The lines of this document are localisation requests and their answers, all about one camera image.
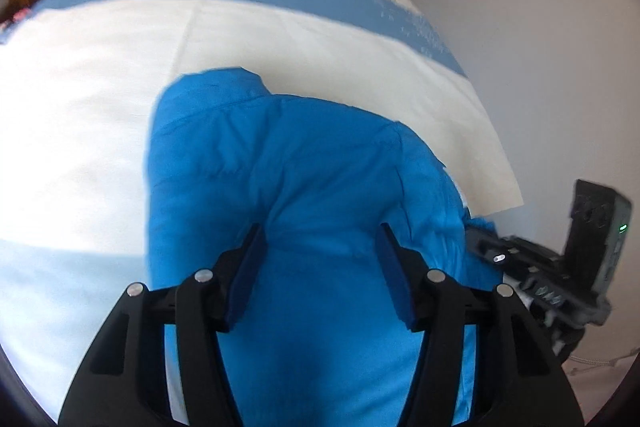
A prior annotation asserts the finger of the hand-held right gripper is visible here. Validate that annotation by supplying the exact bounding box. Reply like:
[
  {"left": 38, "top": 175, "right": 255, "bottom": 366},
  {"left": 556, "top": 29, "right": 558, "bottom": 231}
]
[{"left": 465, "top": 230, "right": 540, "bottom": 282}]

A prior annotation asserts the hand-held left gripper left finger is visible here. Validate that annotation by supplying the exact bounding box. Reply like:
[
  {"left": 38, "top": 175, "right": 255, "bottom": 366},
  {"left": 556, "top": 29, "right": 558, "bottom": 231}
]
[{"left": 59, "top": 223, "right": 267, "bottom": 427}]

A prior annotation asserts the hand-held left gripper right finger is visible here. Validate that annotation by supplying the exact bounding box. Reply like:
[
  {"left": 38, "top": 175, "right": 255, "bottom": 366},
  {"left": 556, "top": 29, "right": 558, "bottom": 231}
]
[{"left": 375, "top": 223, "right": 585, "bottom": 427}]

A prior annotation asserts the bright blue jacket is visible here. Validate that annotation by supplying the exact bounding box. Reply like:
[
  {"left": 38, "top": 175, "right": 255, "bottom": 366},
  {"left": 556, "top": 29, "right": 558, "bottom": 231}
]
[{"left": 145, "top": 67, "right": 503, "bottom": 427}]

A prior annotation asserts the blue and white striped bedsheet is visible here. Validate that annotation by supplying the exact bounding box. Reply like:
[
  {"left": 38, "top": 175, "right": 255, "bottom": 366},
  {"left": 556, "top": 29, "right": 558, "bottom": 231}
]
[{"left": 0, "top": 0, "right": 525, "bottom": 408}]

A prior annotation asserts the pink floral quilt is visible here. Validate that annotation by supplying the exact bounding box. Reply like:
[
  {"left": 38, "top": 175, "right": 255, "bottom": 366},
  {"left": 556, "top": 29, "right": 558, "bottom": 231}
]
[{"left": 0, "top": 7, "right": 33, "bottom": 34}]

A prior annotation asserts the white cable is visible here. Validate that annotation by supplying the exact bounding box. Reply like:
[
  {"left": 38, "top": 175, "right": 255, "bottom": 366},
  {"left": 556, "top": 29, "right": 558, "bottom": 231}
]
[{"left": 565, "top": 347, "right": 632, "bottom": 375}]

